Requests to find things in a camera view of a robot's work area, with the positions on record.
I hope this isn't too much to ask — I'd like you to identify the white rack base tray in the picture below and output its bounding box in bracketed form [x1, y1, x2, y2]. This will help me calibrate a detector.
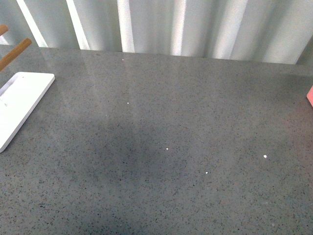
[0, 72, 55, 152]

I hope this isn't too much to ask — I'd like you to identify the pink object at edge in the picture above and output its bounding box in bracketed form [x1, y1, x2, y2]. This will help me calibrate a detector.
[307, 86, 313, 107]

